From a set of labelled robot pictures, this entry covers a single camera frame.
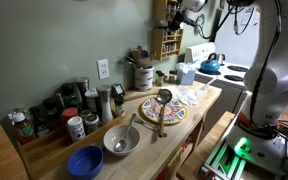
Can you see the crumpled white cloth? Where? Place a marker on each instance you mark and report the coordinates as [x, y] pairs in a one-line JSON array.
[[185, 95]]

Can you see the colourful painted ceramic plate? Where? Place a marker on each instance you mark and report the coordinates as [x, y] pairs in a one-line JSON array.
[[174, 113]]

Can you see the metal kitchen utensil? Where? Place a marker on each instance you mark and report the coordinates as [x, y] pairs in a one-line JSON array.
[[128, 60]]

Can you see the short metal-lid jar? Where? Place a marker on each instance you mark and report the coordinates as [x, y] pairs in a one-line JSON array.
[[92, 124], [85, 114]]

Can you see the decorative painted wall plate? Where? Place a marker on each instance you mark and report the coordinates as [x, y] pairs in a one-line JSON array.
[[200, 20]]

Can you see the white ceramic bowl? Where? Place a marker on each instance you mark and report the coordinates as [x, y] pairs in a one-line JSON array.
[[132, 140]]

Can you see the red sauce bottle white cap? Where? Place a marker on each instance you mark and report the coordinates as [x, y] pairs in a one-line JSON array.
[[24, 130]]

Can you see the blue kettle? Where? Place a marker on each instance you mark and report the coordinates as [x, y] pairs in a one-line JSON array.
[[210, 65]]

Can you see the black stove burner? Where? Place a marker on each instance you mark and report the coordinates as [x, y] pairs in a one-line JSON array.
[[233, 78], [237, 68]]

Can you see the blue plastic bowl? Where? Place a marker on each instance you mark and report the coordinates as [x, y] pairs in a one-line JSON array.
[[84, 163]]

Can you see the black kitchen timer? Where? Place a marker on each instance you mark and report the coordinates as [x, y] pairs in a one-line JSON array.
[[118, 90]]

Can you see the red-lid spice bottle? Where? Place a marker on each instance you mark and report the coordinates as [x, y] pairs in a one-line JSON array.
[[69, 115]]

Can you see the white shaker blue label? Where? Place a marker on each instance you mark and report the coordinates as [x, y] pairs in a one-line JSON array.
[[75, 129]]

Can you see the black-lid spice bottle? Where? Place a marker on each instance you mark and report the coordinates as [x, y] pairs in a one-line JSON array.
[[67, 95]]

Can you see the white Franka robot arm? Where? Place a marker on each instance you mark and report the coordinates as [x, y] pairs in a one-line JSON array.
[[270, 76]]

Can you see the gray spice bottle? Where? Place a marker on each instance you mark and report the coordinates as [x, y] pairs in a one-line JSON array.
[[168, 32]]

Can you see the pale slotted spatula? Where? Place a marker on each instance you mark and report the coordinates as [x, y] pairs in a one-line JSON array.
[[206, 85]]

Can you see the tall white-lid spice bottle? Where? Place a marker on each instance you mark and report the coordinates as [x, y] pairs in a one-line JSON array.
[[91, 100]]

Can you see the white stove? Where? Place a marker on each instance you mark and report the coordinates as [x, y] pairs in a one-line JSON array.
[[200, 51]]

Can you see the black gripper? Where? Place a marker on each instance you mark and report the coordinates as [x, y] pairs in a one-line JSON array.
[[179, 19]]

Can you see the metal spoon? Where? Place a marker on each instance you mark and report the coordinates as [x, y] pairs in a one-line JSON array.
[[124, 140]]

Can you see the aluminium extrusion frame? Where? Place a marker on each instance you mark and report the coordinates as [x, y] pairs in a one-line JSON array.
[[217, 163]]

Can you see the small black-lid spice jar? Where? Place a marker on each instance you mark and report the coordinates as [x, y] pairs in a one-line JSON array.
[[172, 76], [161, 79], [157, 76]]

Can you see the white wall outlet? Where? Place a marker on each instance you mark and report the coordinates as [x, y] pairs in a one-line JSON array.
[[103, 69]]

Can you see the wooden wall spice rack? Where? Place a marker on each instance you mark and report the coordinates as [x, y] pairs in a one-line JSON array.
[[159, 10], [156, 43]]

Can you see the wooden spice tray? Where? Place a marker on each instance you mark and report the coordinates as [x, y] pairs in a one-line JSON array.
[[50, 150]]

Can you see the steel canister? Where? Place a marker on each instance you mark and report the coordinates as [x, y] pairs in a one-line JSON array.
[[82, 86]]

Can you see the white crock with red fish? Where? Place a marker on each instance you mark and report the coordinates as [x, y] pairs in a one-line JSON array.
[[143, 78]]

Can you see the white refrigerator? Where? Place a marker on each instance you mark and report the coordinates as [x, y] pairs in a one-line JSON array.
[[230, 43]]

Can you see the small metal pot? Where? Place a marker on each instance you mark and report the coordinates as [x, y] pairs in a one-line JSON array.
[[221, 58]]

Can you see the dark wooden spoon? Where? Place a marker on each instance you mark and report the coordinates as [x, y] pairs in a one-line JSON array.
[[144, 53]]

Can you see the flat wooden spatula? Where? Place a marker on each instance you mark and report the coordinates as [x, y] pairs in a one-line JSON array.
[[150, 57]]

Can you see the dark glass bottle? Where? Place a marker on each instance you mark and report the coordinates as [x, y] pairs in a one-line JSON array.
[[38, 121], [50, 110]]

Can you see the white tissue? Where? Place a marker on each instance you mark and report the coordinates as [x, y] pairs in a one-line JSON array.
[[184, 65]]

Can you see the blue tissue box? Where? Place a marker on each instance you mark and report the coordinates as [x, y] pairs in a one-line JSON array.
[[185, 77]]

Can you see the metal fork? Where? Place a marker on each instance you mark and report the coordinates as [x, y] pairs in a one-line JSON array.
[[145, 124]]

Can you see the light wooden spoon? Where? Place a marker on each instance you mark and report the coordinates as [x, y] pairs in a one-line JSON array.
[[138, 52]]

